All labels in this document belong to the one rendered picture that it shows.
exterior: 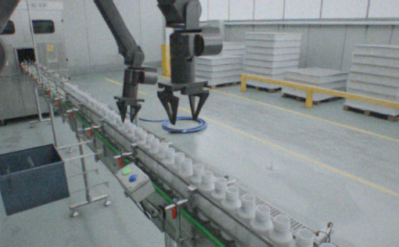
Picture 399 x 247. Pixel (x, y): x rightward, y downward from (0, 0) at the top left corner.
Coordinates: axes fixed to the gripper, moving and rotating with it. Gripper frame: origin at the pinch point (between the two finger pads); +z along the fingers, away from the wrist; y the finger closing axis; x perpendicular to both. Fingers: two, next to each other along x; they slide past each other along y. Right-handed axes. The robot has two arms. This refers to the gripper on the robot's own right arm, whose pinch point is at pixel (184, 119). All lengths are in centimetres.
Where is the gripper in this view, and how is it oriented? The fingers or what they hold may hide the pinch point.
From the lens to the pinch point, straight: 68.4
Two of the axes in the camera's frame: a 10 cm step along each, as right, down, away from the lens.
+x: -6.0, -2.5, 7.6
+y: 8.0, -2.0, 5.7
